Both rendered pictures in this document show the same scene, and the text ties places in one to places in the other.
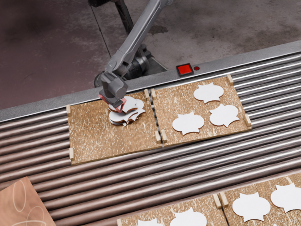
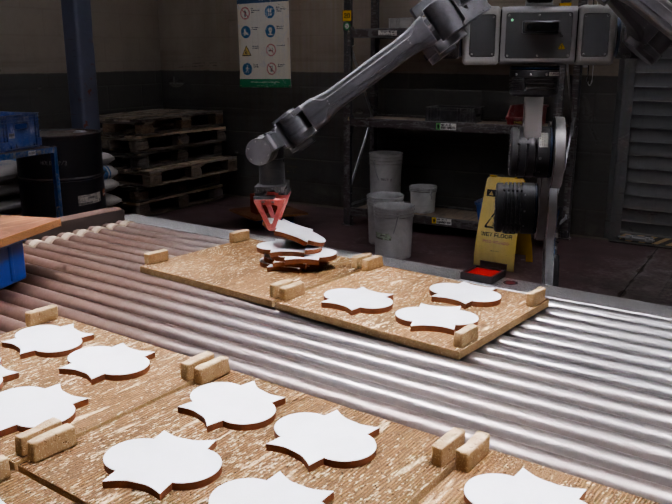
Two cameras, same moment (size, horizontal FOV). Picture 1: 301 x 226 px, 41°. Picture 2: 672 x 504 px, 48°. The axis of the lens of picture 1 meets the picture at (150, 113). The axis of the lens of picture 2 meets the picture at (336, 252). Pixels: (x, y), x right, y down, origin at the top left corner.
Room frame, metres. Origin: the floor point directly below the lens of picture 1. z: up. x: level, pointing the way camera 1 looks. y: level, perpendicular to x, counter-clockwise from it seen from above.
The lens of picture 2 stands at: (0.12, -1.09, 1.40)
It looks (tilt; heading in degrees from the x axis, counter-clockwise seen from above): 15 degrees down; 43
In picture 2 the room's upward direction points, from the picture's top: straight up
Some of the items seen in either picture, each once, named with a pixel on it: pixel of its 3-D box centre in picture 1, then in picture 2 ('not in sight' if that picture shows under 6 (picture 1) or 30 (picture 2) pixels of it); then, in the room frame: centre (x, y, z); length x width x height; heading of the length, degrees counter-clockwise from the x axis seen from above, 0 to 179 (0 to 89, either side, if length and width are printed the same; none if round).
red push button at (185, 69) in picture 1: (184, 70); (483, 274); (1.54, -0.21, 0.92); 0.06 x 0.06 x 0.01; 8
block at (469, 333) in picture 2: (247, 120); (466, 335); (1.13, -0.44, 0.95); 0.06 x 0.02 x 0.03; 4
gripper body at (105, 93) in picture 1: (110, 90); (272, 174); (1.24, 0.16, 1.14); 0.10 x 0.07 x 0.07; 39
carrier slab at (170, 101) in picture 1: (198, 109); (412, 304); (1.25, -0.23, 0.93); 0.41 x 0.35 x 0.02; 94
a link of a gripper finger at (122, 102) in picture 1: (117, 104); (271, 208); (1.22, 0.14, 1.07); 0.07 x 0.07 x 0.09; 39
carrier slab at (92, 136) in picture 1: (112, 126); (258, 267); (1.22, 0.19, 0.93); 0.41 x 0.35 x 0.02; 95
